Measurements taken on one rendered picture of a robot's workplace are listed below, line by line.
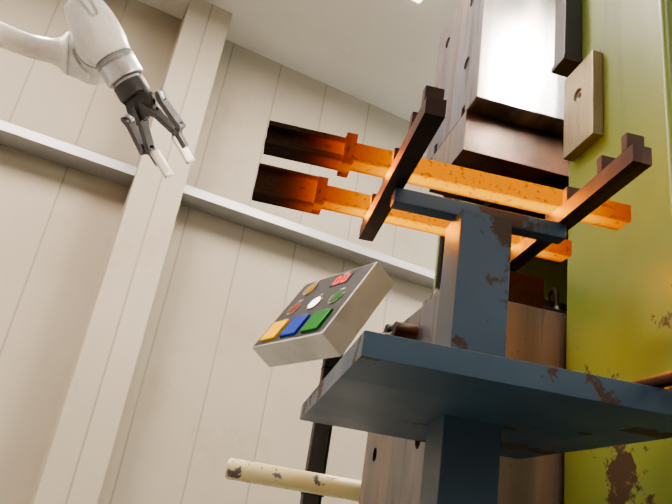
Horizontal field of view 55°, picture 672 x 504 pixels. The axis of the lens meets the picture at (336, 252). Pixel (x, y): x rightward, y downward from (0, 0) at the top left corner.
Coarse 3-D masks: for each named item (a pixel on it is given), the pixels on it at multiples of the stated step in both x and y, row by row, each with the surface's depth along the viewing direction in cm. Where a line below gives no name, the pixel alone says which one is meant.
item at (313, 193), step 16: (272, 176) 85; (288, 176) 85; (304, 176) 85; (320, 176) 84; (256, 192) 83; (272, 192) 84; (288, 192) 84; (304, 192) 85; (320, 192) 83; (336, 192) 85; (352, 192) 85; (304, 208) 85; (320, 208) 85; (336, 208) 86; (352, 208) 85; (368, 208) 85; (400, 224) 87; (416, 224) 87; (432, 224) 86; (448, 224) 86; (512, 240) 87; (544, 256) 90; (560, 256) 89
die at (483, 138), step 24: (480, 120) 132; (456, 144) 133; (480, 144) 130; (504, 144) 131; (528, 144) 132; (552, 144) 134; (480, 168) 134; (504, 168) 133; (528, 168) 131; (552, 168) 132; (432, 192) 147
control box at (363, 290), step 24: (336, 288) 175; (360, 288) 165; (384, 288) 170; (312, 312) 171; (336, 312) 160; (360, 312) 164; (288, 336) 168; (312, 336) 158; (336, 336) 157; (264, 360) 181; (288, 360) 173; (312, 360) 166
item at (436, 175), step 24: (264, 144) 73; (288, 144) 73; (312, 144) 74; (336, 144) 75; (360, 144) 74; (336, 168) 75; (360, 168) 75; (384, 168) 74; (432, 168) 75; (456, 168) 75; (456, 192) 77; (480, 192) 76; (504, 192) 75; (528, 192) 76; (552, 192) 76; (600, 216) 77; (624, 216) 77
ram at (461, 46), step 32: (480, 0) 140; (512, 0) 139; (544, 0) 141; (448, 32) 162; (480, 32) 135; (512, 32) 136; (544, 32) 138; (448, 64) 155; (480, 64) 131; (512, 64) 132; (544, 64) 134; (448, 96) 148; (480, 96) 128; (512, 96) 129; (544, 96) 131; (448, 128) 142; (544, 128) 134
